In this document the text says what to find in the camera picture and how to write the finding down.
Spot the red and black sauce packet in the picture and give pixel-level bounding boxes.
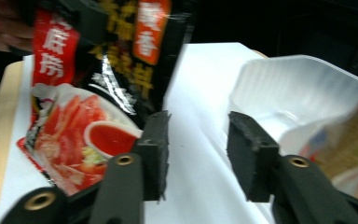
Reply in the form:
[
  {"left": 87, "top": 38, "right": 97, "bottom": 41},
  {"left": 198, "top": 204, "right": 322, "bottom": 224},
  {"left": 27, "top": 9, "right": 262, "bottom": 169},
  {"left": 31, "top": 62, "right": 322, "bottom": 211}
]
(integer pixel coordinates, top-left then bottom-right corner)
[{"left": 16, "top": 0, "right": 197, "bottom": 198}]

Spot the translucent plastic bin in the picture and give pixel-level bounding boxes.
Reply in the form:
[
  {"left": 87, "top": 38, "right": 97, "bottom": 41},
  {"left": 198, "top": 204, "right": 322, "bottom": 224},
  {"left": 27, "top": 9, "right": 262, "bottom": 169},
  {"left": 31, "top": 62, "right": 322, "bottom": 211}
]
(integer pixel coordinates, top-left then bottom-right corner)
[{"left": 227, "top": 54, "right": 358, "bottom": 158}]

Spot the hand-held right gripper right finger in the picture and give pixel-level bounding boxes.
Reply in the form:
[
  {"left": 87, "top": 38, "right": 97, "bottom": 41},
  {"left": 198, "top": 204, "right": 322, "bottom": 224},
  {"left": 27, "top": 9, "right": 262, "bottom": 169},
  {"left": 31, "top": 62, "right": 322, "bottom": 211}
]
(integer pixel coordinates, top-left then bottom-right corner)
[{"left": 226, "top": 110, "right": 282, "bottom": 203}]

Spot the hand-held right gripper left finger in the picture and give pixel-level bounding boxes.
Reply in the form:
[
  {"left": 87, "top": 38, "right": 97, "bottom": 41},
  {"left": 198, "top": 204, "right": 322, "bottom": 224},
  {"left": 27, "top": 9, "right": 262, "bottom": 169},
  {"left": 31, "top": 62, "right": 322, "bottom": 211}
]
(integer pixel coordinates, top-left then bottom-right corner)
[{"left": 131, "top": 109, "right": 172, "bottom": 202}]

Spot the gold sauce packet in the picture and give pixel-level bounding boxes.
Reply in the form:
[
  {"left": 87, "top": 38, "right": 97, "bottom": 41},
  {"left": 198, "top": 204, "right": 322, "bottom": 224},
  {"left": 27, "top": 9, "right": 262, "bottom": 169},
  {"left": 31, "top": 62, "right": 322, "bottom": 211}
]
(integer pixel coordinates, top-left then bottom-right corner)
[{"left": 301, "top": 89, "right": 358, "bottom": 183}]

